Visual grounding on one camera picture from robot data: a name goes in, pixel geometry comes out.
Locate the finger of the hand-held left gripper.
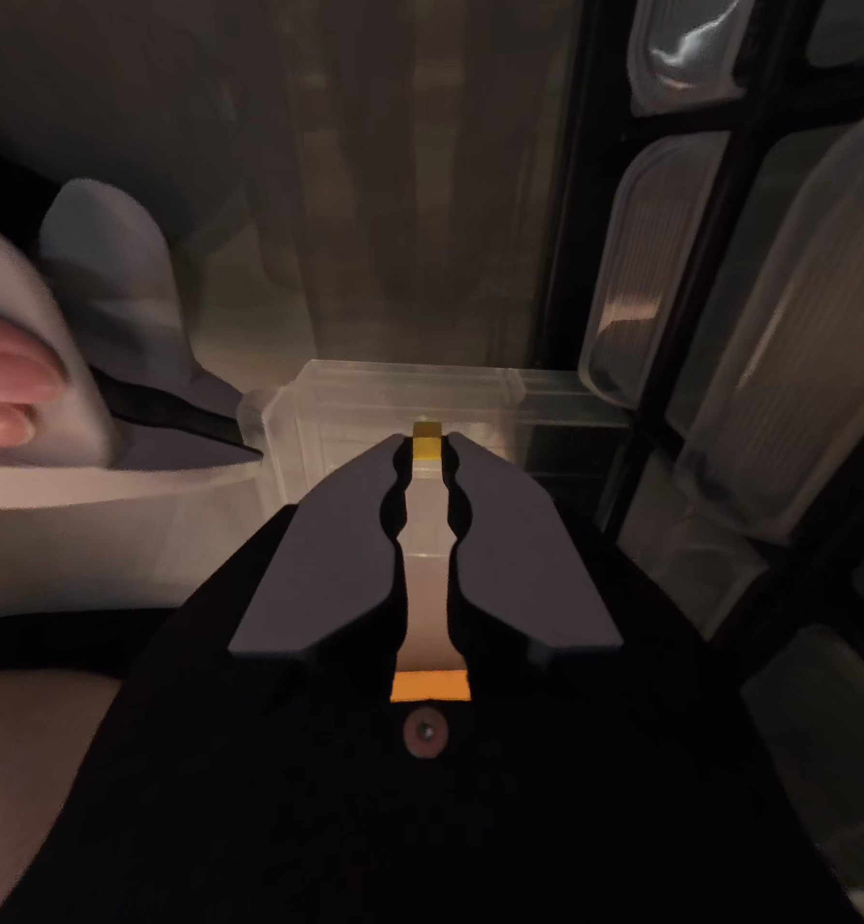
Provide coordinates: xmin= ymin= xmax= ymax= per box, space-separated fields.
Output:
xmin=38 ymin=177 xmax=248 ymax=423
xmin=90 ymin=369 xmax=268 ymax=472

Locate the yellow cube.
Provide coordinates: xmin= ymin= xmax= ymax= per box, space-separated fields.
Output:
xmin=411 ymin=419 xmax=446 ymax=466

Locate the clear plastic drawer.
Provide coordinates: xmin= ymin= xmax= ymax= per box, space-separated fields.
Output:
xmin=259 ymin=359 xmax=631 ymax=680

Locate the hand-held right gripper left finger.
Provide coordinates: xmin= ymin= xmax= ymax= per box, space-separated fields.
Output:
xmin=228 ymin=434 xmax=411 ymax=665

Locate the black drawer cabinet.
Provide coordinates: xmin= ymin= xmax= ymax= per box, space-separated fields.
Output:
xmin=534 ymin=0 xmax=864 ymax=867

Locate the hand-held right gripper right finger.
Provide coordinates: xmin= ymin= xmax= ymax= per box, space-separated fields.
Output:
xmin=444 ymin=431 xmax=623 ymax=665

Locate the person's left hand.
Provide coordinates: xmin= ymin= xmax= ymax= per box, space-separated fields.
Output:
xmin=0 ymin=308 xmax=69 ymax=449

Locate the yellow plastic bin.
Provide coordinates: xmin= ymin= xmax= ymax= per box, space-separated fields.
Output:
xmin=389 ymin=670 xmax=475 ymax=704

